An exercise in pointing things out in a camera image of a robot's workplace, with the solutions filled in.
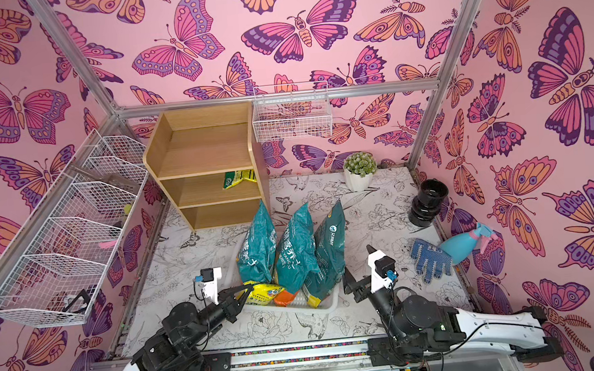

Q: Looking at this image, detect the yellow fertilizer packet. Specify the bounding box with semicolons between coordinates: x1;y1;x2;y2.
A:
232;199;282;286
222;169;256;191

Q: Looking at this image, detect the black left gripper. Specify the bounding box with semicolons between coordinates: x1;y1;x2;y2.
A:
180;282;257;350

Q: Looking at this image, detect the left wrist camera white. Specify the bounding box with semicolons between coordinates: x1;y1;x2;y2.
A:
194;267;222;305

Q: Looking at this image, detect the wooden three-tier shelf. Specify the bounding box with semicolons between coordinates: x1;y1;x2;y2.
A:
143;102;270;230

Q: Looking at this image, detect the white plastic basket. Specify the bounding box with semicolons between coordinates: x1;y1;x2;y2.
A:
223;233;341;315

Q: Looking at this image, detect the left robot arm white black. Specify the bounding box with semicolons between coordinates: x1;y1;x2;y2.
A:
123;284;254;371

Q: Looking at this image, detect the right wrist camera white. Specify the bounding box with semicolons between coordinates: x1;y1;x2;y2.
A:
366;245;398;294

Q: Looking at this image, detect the white wire wall rack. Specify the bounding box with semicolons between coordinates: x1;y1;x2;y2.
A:
0;130;148;328

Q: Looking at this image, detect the teal orange fertilizer bag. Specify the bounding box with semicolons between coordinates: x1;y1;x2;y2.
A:
246;281;284;306
273;203;319;307

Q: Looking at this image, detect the small white wire basket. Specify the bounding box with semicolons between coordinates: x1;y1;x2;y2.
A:
252;81;334;143

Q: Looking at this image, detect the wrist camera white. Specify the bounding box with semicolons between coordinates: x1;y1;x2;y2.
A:
194;267;222;305
366;245;398;294

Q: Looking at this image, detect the teal yellow fertilizer bag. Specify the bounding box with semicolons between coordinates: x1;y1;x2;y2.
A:
303;200;347;309

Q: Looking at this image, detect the potted green succulent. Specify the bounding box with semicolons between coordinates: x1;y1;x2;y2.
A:
344;152;378;192

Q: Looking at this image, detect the blue dotted glove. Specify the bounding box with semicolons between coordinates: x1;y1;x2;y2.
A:
411;239;453;284

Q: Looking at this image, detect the black camera lens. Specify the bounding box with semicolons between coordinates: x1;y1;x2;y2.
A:
408;179;449;229

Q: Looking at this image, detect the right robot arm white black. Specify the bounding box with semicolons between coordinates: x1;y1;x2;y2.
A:
342;271;563;367

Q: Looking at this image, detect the teal spray bottle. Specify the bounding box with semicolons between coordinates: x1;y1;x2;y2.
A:
438;223;498;266

